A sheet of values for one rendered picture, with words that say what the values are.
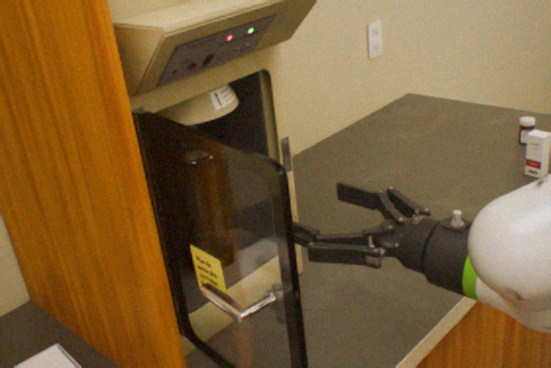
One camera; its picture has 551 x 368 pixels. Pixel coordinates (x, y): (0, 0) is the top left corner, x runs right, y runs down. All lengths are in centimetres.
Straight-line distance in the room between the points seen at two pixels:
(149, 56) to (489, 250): 46
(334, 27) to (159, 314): 121
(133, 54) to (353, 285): 63
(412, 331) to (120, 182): 57
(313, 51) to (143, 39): 108
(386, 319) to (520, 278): 54
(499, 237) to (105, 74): 47
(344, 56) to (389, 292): 95
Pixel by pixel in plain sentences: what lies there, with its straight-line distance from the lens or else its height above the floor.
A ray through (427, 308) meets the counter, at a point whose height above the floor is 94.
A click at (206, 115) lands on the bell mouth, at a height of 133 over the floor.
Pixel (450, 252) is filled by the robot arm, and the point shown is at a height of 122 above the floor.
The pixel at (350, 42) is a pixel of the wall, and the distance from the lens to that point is 198.
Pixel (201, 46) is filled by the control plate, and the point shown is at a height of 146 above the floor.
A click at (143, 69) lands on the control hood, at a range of 83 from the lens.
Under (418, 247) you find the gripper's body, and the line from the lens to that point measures 82.
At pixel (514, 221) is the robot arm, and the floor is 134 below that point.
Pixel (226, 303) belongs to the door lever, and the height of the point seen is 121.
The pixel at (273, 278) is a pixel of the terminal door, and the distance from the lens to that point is 74.
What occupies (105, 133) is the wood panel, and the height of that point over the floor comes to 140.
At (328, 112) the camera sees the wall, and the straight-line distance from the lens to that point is 193.
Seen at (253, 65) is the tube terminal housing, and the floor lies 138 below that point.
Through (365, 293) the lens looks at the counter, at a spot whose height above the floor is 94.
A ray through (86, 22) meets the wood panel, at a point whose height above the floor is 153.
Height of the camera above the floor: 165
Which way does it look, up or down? 26 degrees down
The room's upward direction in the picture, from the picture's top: 8 degrees counter-clockwise
